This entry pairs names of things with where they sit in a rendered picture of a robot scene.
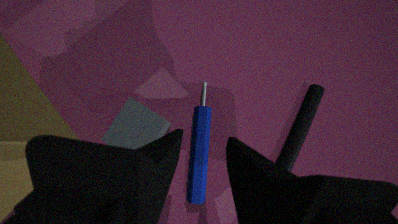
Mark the blue stylus with grey tip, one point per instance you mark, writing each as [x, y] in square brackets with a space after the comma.
[197, 177]

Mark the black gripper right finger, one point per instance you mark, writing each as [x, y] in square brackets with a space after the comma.
[266, 193]

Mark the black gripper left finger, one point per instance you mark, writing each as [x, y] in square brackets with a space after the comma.
[140, 177]

